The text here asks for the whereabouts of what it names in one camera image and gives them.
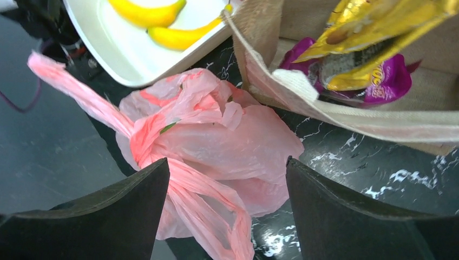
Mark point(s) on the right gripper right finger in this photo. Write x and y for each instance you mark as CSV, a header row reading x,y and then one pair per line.
x,y
336,222

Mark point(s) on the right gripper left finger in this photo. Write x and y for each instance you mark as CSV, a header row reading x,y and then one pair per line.
x,y
119,221

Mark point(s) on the pink plastic grocery bag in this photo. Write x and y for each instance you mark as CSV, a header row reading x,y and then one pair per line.
x,y
226,152

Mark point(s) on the brown burlap tote bag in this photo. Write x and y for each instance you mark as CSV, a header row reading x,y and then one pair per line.
x,y
426,118

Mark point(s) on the purple grape candy packet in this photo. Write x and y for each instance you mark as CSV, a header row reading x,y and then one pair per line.
x,y
389,82

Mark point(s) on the yellow Lays chips bag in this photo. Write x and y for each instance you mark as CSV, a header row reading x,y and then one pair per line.
x,y
364,34

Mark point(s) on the white rectangular tray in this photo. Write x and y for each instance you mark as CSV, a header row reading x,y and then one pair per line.
x,y
126,52

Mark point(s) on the right yellow banana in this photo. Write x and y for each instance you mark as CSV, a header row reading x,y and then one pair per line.
x,y
179,39

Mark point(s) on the yellow banana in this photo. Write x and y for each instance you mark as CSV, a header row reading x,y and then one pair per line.
x,y
179,39
148,17

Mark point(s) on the lower left yellow banana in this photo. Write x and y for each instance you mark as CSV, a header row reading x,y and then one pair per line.
x,y
148,17

